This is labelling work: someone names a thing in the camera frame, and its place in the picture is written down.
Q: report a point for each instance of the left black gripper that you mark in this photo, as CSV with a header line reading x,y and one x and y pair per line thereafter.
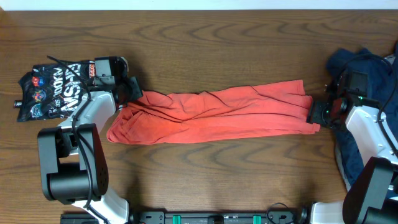
x,y
133,90

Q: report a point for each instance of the folded black printed shirt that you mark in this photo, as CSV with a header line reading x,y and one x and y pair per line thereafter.
x,y
52,91

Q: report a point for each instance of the red soccer t-shirt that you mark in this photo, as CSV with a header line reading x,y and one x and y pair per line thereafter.
x,y
234,113

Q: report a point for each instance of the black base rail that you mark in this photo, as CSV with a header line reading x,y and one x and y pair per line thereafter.
x,y
274,215

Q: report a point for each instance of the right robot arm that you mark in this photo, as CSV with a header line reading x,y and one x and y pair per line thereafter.
x,y
367,201

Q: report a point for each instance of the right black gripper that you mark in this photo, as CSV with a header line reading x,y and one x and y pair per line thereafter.
x,y
315,114

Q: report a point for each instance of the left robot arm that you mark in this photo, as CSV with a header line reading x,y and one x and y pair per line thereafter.
x,y
73,167

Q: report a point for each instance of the navy blue shirt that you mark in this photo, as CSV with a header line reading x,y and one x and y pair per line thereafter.
x,y
382,87

